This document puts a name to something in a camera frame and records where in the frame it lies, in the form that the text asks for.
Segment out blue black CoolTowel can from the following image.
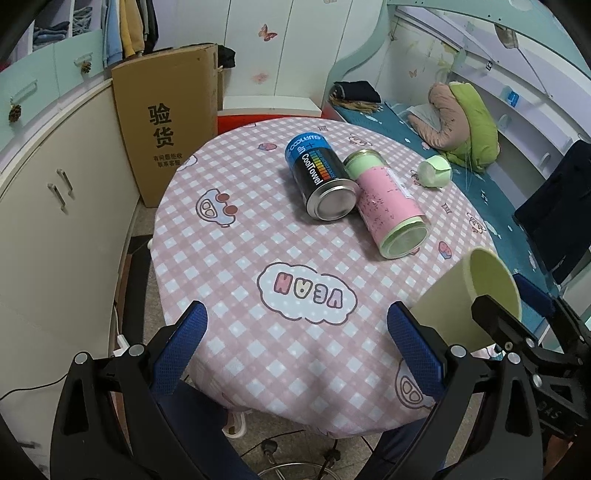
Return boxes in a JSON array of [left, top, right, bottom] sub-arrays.
[[284, 132, 360, 222]]

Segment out cream cabinet with handles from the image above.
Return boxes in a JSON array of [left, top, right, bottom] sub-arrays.
[[1, 83, 138, 470]]

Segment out pink checkered tablecloth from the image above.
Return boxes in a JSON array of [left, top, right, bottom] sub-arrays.
[[151, 117, 494, 437]]

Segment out red storage box white lid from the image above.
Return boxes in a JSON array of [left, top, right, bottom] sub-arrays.
[[217, 95, 322, 134]]

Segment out folded dark clothes pile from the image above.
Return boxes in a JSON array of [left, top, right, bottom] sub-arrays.
[[329, 80, 382, 113]]

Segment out small brown box with bag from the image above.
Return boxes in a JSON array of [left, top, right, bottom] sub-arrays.
[[217, 44, 235, 110]]

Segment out hanging clothes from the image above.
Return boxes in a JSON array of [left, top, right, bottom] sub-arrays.
[[101, 0, 159, 68]]

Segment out black cloth on chair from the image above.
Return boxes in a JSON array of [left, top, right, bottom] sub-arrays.
[[514, 140, 590, 284]]

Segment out teal patterned bed mattress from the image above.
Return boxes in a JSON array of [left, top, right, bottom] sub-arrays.
[[324, 103, 558, 295]]

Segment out large cardboard box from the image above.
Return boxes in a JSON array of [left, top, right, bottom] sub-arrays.
[[111, 44, 218, 208]]

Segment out small pale green cup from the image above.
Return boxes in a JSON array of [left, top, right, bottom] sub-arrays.
[[417, 155, 453, 188]]

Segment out large pale green cup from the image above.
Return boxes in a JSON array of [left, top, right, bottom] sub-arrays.
[[410, 247, 522, 352]]

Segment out pink and green can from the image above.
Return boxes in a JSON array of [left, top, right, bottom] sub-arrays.
[[344, 149, 429, 259]]

